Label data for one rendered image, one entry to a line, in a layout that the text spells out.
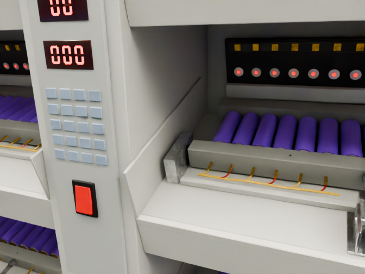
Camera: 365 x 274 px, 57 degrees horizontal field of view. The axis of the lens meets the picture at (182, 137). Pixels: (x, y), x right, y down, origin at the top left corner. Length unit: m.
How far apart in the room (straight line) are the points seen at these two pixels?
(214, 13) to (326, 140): 0.17
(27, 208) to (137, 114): 0.17
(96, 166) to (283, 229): 0.16
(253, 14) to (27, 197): 0.27
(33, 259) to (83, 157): 0.28
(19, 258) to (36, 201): 0.21
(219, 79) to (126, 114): 0.20
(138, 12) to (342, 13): 0.14
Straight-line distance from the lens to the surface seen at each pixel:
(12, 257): 0.58
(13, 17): 0.34
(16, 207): 0.41
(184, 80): 0.37
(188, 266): 0.46
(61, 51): 0.29
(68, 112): 0.29
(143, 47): 0.29
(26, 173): 0.41
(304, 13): 0.23
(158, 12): 0.25
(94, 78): 0.27
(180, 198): 0.31
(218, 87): 0.44
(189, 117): 0.38
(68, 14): 0.28
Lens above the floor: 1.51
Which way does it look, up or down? 18 degrees down
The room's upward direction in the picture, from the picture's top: 1 degrees counter-clockwise
